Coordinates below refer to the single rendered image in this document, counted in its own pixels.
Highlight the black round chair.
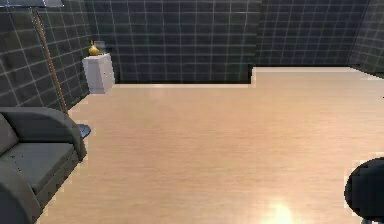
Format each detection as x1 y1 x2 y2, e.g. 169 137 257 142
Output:
344 157 384 224

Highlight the white side cabinet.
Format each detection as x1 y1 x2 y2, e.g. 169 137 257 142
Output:
82 52 116 95

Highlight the floor lamp with brown pole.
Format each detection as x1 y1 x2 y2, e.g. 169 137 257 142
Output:
0 0 92 139

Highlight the grey armchair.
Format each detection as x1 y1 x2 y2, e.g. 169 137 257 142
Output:
0 106 88 224

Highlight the gold round vase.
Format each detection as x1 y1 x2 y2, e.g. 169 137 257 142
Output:
88 40 101 57

